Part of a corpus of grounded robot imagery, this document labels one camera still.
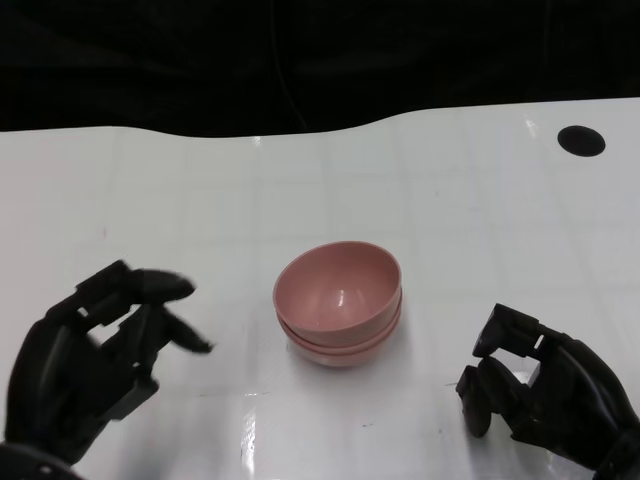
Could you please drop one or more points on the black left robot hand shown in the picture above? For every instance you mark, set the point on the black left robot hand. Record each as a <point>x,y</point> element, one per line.
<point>65,370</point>

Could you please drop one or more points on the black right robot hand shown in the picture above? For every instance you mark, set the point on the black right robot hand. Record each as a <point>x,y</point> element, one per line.
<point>565,385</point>

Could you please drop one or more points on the pink plastic bowl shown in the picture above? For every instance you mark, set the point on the pink plastic bowl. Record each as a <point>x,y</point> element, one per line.
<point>350,341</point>
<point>335,290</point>
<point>345,361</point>

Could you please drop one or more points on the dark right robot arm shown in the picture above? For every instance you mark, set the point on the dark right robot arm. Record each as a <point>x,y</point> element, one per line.
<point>625,460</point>

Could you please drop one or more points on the black round table grommet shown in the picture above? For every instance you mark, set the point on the black round table grommet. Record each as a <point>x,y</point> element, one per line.
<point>581,140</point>

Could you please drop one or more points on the black backdrop curtain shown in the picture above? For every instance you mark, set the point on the black backdrop curtain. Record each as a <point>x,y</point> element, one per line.
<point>150,60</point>

